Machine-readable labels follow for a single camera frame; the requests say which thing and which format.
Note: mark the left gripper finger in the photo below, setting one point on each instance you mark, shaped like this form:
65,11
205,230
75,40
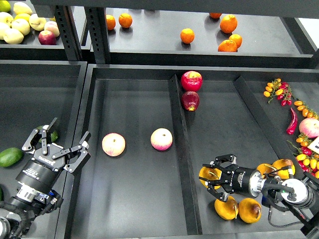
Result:
40,136
75,157

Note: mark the light green avocado left edge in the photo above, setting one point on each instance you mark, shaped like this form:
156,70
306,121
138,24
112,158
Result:
10,156

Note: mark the pink apple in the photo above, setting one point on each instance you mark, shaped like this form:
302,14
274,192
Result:
161,139
113,144

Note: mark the cherry tomato bunch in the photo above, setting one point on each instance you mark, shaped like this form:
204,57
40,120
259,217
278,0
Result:
277,89
307,159

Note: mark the pink peach on shelf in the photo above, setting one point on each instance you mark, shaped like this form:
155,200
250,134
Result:
52,27

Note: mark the pink apple left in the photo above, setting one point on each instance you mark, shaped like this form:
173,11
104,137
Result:
113,144

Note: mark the lower cherry tomato bunch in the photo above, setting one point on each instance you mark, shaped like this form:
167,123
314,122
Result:
307,159

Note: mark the green avocado upper left tray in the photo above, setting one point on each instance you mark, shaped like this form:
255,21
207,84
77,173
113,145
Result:
54,135

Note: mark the yellow lemon on shelf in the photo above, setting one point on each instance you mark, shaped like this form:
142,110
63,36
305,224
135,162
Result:
24,16

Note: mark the yellow pear bottom right of group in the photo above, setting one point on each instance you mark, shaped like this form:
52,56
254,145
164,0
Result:
249,210

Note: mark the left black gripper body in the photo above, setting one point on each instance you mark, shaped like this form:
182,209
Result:
46,161

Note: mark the black shelf post left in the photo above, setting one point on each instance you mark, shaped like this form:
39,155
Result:
68,33

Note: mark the black shelf post right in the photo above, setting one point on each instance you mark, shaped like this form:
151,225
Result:
96,21

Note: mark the pale apple middle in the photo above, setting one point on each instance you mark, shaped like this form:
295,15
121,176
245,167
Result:
21,25

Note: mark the black shelf post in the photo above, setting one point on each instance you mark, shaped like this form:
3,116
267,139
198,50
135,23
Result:
96,21
68,33

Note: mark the white label card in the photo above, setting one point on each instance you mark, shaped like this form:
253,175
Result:
314,145

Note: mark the pink peach right edge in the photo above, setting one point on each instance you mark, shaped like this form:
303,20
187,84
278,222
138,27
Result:
309,127

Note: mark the pale apple left edge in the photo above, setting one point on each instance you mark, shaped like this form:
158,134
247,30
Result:
3,28

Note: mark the orange front on shelf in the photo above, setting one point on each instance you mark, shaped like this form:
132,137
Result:
227,46

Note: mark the pale apple front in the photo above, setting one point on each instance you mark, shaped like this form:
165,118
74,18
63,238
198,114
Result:
13,36

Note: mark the upper cherry tomato bunch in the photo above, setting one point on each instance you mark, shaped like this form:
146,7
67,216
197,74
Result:
277,89

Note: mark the bright red apple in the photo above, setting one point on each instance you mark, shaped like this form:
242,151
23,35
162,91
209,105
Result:
191,81

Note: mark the red chili pepper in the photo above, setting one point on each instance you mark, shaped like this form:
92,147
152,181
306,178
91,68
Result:
293,123

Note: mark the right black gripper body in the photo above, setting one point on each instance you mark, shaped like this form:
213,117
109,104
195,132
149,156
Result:
226,178

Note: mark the black middle divided tray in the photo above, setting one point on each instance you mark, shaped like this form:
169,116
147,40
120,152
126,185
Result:
146,193

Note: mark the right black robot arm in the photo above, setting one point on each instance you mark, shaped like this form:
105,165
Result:
279,188

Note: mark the dark avocado left edge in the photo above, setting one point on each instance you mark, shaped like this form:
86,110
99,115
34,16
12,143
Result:
1,194

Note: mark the dark red apple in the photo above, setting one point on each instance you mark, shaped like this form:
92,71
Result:
190,101

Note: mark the pale apple with stem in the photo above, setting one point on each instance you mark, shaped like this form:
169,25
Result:
36,22

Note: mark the pale apple left top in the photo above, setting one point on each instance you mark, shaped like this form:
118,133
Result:
6,18

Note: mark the orange right on shelf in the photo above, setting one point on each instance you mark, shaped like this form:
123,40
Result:
237,39

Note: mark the orange cherry tomato sprig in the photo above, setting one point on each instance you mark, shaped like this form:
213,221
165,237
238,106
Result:
306,111

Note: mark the orange centre of shelf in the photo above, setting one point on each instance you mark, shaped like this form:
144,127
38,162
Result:
187,35

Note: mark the yellow pear under gripper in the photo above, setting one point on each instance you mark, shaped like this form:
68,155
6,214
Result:
265,168

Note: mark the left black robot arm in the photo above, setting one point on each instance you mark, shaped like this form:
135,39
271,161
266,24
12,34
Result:
36,196

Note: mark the red apple on shelf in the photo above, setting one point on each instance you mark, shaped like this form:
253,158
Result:
47,37

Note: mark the yellow pear bottom left of group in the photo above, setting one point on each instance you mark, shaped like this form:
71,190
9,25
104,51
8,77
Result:
227,210

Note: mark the pink apple centre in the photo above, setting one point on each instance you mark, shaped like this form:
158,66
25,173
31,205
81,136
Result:
161,139

